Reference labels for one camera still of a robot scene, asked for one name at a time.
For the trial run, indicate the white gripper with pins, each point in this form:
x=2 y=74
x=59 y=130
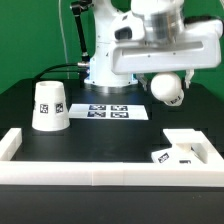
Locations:
x=196 y=47

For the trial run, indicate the white lamp bulb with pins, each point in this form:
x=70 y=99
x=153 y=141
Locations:
x=167 y=87

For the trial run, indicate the white lamp base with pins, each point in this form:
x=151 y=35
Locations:
x=186 y=148

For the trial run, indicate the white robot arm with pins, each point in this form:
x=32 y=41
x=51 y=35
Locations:
x=152 y=37

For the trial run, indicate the white lamp shade cone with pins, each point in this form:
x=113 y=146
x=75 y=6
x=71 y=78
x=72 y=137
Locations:
x=50 y=111

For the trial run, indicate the white marker sheet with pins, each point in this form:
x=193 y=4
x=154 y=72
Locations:
x=108 y=112

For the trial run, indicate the white U-shaped fence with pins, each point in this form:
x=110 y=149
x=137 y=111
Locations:
x=210 y=174

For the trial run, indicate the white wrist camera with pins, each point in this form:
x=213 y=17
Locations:
x=127 y=30

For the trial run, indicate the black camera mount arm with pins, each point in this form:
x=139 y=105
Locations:
x=77 y=8

